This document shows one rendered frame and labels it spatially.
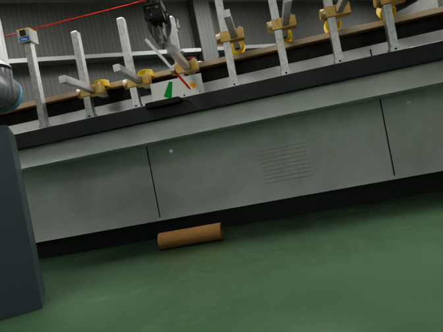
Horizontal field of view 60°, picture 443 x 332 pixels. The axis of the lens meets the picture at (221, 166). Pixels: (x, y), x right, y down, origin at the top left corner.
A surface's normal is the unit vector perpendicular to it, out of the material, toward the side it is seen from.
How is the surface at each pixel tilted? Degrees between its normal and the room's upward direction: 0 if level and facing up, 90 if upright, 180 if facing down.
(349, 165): 90
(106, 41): 90
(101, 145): 90
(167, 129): 90
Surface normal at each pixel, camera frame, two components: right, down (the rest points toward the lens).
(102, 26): 0.39, -0.07
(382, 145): -0.13, 0.03
